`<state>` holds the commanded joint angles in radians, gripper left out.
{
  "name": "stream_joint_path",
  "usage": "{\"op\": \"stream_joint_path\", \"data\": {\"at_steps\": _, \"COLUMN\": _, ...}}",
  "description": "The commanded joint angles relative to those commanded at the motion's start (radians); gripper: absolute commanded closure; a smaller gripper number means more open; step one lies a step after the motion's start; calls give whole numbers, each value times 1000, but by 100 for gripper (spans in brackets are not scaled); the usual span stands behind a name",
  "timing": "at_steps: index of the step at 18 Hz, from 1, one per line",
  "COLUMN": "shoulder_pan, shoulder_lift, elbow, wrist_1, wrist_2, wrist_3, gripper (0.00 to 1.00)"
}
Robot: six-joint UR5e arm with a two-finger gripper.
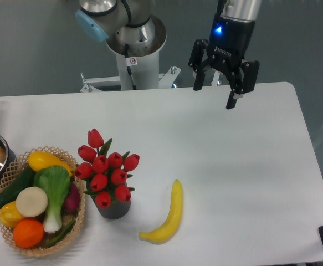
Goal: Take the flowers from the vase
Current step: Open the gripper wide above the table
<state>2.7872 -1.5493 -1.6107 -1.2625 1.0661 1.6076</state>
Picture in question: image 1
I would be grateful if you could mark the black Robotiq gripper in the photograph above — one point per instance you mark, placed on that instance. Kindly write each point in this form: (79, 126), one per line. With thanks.
(228, 41)

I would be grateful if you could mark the red tulip bouquet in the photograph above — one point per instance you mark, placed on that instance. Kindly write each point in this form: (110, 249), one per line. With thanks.
(105, 174)

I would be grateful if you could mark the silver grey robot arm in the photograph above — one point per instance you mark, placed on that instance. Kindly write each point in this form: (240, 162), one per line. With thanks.
(136, 37)

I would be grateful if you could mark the dark grey ribbed vase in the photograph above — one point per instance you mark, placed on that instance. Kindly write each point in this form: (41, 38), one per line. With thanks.
(116, 210)

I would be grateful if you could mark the yellow banana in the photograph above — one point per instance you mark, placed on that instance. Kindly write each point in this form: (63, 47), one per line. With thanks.
(167, 230)

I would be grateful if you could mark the green bok choy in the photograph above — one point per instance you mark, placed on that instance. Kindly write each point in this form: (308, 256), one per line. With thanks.
(55, 182)

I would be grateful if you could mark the purple sweet potato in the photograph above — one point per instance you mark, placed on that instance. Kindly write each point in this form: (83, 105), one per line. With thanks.
(72, 201)

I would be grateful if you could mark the yellow squash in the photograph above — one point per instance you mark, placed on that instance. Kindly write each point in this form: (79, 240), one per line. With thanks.
(39, 160)

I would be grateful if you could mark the woven wicker basket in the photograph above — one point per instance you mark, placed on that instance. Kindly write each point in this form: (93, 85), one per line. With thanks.
(72, 219)

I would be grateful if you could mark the dark green cucumber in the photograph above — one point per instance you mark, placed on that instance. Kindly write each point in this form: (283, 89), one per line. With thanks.
(23, 181)

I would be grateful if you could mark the white round radish slice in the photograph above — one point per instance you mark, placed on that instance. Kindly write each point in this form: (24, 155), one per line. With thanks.
(31, 202)

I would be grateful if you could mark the green chili pepper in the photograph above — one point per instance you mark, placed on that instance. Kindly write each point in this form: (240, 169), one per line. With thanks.
(60, 236)

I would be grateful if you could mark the orange fruit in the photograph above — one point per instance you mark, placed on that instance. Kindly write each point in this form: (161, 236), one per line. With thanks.
(28, 233)

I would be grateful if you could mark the yellow bell pepper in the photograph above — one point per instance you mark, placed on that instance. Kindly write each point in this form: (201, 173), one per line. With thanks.
(9, 215)

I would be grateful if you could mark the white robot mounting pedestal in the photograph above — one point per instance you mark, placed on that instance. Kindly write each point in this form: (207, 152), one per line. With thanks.
(135, 73)

